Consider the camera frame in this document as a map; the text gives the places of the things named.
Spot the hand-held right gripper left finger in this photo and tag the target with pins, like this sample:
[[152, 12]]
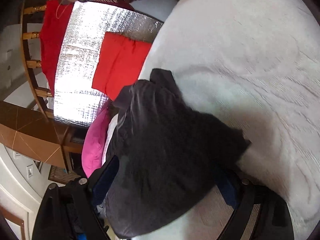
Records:
[[110, 170]]

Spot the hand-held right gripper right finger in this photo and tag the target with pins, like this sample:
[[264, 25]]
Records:
[[226, 187]]

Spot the dark navy quilted jacket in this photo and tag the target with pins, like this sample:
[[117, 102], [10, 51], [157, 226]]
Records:
[[162, 155]]

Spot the pink pillow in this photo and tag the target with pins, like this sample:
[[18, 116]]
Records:
[[93, 142]]

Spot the wooden cabinet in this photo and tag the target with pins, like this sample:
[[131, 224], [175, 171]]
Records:
[[73, 142]]

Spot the bamboo blind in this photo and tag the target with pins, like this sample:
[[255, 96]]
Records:
[[62, 176]]

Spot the recessed ceiling light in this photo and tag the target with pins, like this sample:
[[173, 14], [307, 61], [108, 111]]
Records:
[[30, 171], [17, 154]]

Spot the brown wooden nightstand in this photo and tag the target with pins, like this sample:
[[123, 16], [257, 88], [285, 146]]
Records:
[[30, 135]]

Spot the silver foil mat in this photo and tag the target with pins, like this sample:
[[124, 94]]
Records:
[[75, 80]]

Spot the red pillow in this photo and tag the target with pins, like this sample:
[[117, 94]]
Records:
[[117, 62]]

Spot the white bed sheet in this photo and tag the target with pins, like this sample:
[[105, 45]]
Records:
[[237, 55]]

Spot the red cloth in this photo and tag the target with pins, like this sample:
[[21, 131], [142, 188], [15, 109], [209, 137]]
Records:
[[53, 37]]

